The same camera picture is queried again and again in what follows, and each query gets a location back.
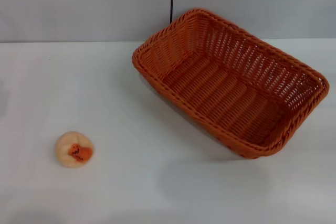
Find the orange woven plastic basket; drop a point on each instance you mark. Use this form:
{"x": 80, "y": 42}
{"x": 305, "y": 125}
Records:
{"x": 210, "y": 90}

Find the round bread bun orange filling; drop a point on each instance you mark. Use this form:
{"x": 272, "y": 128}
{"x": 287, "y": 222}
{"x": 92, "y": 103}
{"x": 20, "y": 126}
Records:
{"x": 71, "y": 145}

